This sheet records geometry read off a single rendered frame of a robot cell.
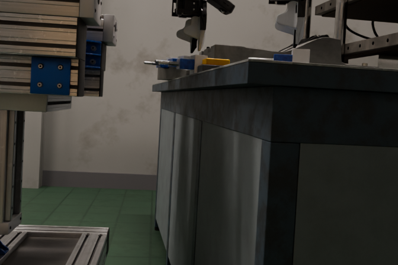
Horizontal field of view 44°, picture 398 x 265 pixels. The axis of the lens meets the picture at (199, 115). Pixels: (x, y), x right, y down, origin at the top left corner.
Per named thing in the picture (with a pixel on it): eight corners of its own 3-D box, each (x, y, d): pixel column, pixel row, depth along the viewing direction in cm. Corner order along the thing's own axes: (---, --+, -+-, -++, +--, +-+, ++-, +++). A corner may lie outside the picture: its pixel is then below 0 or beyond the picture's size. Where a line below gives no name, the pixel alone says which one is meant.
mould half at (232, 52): (212, 76, 138) (215, 28, 137) (198, 78, 164) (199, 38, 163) (377, 86, 146) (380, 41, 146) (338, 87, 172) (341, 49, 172)
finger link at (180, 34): (173, 49, 140) (177, 17, 137) (193, 51, 142) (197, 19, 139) (175, 52, 138) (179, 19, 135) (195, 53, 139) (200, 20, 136)
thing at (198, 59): (159, 71, 131) (160, 51, 130) (156, 73, 135) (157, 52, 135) (206, 75, 134) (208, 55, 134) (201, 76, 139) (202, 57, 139)
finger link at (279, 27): (273, 44, 115) (276, 4, 112) (299, 45, 115) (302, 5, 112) (273, 47, 113) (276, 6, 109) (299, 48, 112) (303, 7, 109)
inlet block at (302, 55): (247, 71, 107) (249, 46, 107) (247, 73, 112) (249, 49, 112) (308, 74, 106) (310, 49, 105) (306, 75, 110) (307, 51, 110)
